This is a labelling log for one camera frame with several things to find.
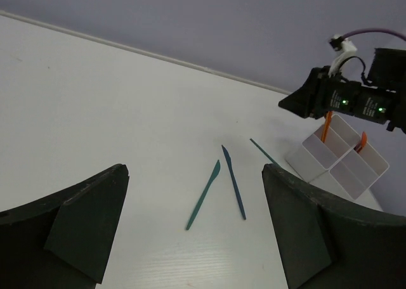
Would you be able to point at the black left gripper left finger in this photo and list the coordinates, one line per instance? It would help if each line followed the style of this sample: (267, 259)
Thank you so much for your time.
(64, 240)

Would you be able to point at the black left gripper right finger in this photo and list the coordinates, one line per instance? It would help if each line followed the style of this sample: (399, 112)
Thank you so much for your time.
(325, 241)

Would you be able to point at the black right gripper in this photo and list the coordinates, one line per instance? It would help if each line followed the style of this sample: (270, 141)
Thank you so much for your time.
(322, 93)

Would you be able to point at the orange yellow chopstick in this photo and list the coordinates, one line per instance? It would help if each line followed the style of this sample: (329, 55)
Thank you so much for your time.
(327, 122)

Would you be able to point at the teal chopstick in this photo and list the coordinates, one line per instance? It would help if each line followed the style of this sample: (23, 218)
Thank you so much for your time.
(272, 160)

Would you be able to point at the dark blue plastic knife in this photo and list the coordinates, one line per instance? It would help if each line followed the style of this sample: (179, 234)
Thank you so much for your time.
(234, 182)

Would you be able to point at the teal plastic knife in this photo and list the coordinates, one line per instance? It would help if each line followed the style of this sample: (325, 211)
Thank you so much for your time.
(213, 176)

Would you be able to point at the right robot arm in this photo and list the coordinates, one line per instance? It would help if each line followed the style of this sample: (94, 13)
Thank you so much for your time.
(379, 97)

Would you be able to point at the white divided utensil container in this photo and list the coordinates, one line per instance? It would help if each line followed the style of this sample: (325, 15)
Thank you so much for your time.
(334, 165)

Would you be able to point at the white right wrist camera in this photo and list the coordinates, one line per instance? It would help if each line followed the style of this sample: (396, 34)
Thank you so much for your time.
(344, 48)

